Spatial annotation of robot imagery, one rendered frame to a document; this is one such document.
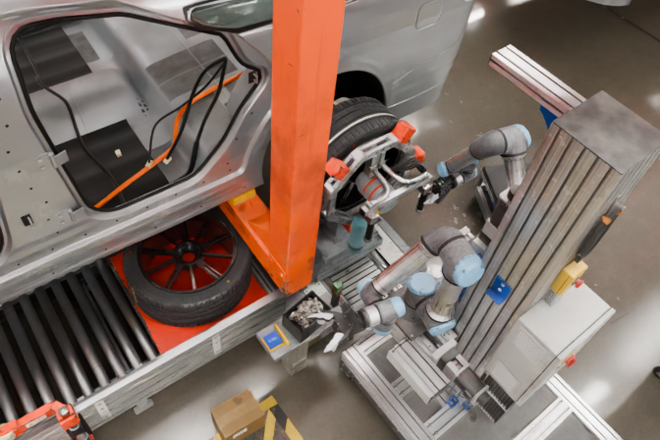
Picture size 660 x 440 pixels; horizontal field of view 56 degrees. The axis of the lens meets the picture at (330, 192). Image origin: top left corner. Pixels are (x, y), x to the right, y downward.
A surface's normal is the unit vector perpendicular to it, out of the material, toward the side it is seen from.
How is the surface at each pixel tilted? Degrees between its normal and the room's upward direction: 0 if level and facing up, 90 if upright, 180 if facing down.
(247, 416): 0
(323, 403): 0
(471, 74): 0
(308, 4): 90
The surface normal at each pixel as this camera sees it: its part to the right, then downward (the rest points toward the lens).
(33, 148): 0.57, 0.63
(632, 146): 0.08, -0.62
